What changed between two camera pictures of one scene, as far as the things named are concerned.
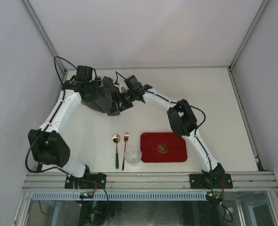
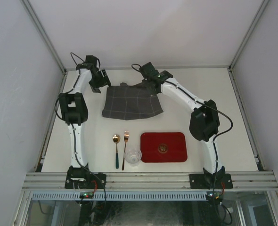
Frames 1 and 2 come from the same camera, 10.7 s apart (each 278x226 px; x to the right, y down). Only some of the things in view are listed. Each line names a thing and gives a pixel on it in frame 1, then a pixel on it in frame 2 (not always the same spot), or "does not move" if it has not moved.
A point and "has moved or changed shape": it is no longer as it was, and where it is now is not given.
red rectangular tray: x=160 y=147 does not move
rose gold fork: x=126 y=135 does not move
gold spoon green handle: x=116 y=139 does not move
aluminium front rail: x=256 y=181 does not move
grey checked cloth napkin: x=105 y=104 has moved or changed shape
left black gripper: x=99 y=94 → x=105 y=81
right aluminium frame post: x=248 y=35 does not move
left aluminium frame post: x=28 y=4 does not move
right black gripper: x=125 y=105 → x=153 y=92
